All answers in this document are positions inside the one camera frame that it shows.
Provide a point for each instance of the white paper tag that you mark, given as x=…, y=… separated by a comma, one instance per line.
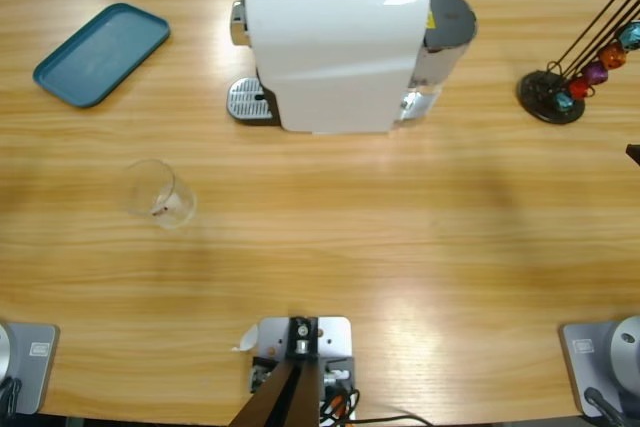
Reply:
x=247, y=339

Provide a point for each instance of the black bracket with connectors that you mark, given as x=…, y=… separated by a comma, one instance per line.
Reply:
x=345, y=369

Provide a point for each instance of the clear water tank black lid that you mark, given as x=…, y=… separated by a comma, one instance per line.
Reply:
x=450, y=17

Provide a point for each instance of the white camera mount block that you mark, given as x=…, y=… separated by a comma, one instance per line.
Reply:
x=335, y=337

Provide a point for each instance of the yellow warning sticker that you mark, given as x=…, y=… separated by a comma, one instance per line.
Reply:
x=429, y=22

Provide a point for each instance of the black capsule holder with rods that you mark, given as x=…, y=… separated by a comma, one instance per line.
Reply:
x=537, y=92

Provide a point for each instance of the orange coffee capsule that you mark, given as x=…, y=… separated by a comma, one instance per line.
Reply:
x=614, y=56

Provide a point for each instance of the red coffee capsule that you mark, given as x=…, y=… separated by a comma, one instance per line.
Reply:
x=581, y=88

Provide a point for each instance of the teal coffee capsule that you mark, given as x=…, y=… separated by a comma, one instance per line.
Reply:
x=632, y=36
x=564, y=102

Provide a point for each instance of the dark camera post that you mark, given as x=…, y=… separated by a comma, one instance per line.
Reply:
x=285, y=397

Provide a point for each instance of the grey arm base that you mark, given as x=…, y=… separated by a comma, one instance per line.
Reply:
x=32, y=362
x=610, y=362

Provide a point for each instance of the purple coffee capsule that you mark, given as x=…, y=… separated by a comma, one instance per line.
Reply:
x=596, y=73

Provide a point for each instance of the white capsule coffee machine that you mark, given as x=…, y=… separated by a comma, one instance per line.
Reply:
x=330, y=57

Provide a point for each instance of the clear glass cup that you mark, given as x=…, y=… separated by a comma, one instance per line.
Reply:
x=157, y=194

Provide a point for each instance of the teal plastic tray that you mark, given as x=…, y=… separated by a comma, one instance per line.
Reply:
x=100, y=57

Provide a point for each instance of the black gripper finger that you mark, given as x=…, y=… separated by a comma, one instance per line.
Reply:
x=635, y=153

